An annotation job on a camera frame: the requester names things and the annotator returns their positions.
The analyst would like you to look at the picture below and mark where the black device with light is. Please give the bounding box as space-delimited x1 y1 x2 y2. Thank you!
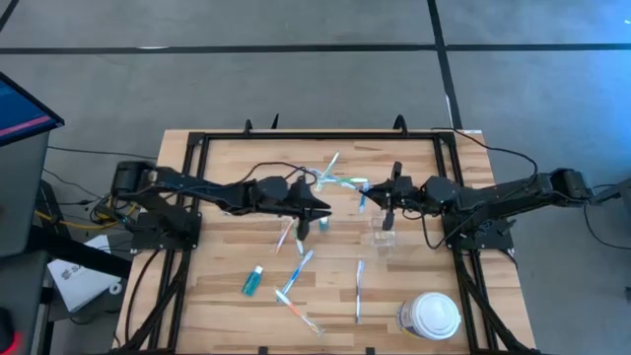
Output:
0 306 25 355

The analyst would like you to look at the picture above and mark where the white purple toothbrush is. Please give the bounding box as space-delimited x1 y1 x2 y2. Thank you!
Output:
353 259 366 325

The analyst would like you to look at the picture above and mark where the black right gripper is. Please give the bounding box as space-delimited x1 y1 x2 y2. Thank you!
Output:
363 162 423 232

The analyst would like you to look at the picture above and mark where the black base cable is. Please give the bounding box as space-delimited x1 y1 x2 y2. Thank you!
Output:
123 248 164 346

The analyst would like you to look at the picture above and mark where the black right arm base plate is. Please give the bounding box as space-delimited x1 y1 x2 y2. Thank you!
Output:
443 211 515 252

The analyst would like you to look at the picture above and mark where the thin black floor cable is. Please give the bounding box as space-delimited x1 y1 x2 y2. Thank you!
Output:
46 145 159 162
41 167 98 207

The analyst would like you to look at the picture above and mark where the orange toothbrush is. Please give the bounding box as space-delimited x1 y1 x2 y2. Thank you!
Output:
273 288 326 338

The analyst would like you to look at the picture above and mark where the white box on left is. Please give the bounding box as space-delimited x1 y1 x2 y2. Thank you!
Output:
46 234 123 314

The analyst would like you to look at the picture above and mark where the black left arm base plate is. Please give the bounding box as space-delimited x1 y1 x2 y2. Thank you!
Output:
130 209 203 252

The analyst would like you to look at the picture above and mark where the teal white toothbrush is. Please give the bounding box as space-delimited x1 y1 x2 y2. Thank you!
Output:
314 150 341 192

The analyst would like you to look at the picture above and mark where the dark grey box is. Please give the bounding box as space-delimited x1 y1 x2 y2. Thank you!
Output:
0 249 50 355

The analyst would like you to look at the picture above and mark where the grey stand leg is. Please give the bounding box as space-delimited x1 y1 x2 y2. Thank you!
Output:
588 176 631 207

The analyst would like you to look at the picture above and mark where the tub with white lid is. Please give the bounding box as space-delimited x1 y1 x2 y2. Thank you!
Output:
396 291 463 341

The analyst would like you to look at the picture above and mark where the clear plastic cup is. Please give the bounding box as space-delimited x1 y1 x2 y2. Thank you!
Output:
368 210 398 250

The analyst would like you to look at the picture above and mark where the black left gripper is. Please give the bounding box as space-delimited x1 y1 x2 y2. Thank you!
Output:
288 176 332 242

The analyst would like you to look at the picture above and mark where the monitor with blue screen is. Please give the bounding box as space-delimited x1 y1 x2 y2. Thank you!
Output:
0 71 66 148

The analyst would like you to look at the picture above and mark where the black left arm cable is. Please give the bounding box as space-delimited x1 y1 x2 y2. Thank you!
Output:
216 161 319 198

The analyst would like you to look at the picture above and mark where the yellow cable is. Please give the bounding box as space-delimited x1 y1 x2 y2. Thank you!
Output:
34 194 139 232

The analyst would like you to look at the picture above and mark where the black metal table frame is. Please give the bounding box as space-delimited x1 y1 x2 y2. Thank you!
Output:
110 128 543 355

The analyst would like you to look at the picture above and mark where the black desk bar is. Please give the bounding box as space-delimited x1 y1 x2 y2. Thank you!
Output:
27 224 133 280

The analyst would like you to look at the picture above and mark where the black floor cable loop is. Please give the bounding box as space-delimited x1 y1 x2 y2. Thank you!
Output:
583 182 631 251

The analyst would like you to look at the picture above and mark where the grey cabinet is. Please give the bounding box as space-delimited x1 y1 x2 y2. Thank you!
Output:
0 130 51 258

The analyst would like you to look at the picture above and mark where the black cable to right arm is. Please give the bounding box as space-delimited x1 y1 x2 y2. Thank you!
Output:
430 126 539 178

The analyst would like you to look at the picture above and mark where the black cable bundle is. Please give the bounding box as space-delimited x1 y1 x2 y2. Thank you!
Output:
88 191 144 233

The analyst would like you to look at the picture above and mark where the pink-white toothbrush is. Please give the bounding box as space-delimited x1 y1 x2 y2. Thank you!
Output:
273 219 296 255

